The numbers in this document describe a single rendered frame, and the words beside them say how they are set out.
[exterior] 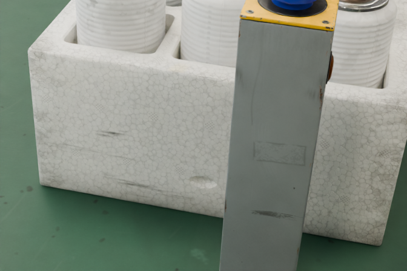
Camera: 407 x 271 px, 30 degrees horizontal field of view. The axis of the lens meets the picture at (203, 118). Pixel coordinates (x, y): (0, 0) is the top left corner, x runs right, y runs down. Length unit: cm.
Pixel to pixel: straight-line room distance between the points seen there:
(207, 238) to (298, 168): 23
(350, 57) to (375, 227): 19
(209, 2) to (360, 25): 15
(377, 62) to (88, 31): 30
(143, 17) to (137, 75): 6
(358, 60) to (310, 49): 19
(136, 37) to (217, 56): 9
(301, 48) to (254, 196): 15
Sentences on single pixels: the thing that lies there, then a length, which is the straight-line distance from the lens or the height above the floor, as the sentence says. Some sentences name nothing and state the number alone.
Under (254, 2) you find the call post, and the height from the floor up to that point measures 31.
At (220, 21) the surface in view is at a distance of 75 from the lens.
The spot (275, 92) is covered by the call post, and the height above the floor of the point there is 25.
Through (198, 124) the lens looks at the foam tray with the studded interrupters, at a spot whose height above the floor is 12.
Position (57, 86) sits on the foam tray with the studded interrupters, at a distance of 81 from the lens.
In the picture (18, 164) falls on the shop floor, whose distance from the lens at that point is 94.
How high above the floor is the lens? 56
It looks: 34 degrees down
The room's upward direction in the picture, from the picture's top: 3 degrees clockwise
